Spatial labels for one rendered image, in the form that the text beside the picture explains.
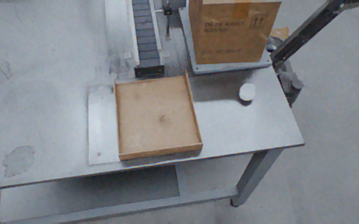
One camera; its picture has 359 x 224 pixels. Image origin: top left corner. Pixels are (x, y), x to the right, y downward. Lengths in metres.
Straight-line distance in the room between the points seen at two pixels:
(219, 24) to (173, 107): 0.31
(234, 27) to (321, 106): 1.36
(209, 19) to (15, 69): 0.73
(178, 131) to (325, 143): 1.32
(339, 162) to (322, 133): 0.21
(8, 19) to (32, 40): 0.17
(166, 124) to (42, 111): 0.42
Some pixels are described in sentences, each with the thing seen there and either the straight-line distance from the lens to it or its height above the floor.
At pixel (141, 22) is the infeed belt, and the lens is 1.26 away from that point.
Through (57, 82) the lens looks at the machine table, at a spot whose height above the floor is 0.83.
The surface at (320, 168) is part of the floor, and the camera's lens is 2.05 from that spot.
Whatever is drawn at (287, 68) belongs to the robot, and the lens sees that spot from 2.08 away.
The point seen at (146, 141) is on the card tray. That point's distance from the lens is 0.98.
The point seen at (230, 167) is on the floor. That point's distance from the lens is 1.88.
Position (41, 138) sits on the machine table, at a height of 0.83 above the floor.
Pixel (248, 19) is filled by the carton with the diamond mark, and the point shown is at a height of 1.05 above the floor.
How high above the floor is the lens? 1.71
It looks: 58 degrees down
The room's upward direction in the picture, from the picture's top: 3 degrees clockwise
